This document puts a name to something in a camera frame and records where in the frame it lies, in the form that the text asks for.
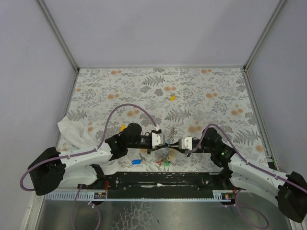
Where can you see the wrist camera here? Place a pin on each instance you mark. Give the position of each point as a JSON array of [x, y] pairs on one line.
[[185, 143], [158, 138]]

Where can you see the white cloth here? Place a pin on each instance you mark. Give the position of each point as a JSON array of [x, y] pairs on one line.
[[75, 132]]

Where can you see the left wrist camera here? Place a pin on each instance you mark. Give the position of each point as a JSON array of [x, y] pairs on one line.
[[158, 138]]

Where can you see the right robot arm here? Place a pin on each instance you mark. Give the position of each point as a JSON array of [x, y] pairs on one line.
[[288, 191]]

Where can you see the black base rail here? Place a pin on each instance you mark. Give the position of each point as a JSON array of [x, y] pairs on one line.
[[160, 185]]

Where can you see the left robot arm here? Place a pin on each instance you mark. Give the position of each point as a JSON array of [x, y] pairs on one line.
[[53, 169]]

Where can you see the blue tag key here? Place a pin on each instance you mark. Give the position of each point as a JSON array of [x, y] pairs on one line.
[[139, 160]]

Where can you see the yellow tag key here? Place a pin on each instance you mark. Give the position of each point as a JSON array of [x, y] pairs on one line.
[[122, 128], [171, 97]]

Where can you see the floral table mat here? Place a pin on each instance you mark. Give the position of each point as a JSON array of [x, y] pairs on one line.
[[106, 99]]

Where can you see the yellow tag key near left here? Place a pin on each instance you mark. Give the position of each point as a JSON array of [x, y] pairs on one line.
[[122, 128]]

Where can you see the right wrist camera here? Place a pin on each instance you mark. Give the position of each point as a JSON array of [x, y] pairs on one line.
[[185, 143]]

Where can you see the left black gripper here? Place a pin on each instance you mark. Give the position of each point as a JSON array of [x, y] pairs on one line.
[[150, 146]]

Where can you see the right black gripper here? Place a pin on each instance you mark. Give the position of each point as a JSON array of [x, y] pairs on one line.
[[187, 150]]

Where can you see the yellow tag key far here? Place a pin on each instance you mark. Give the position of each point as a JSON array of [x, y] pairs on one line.
[[171, 97]]

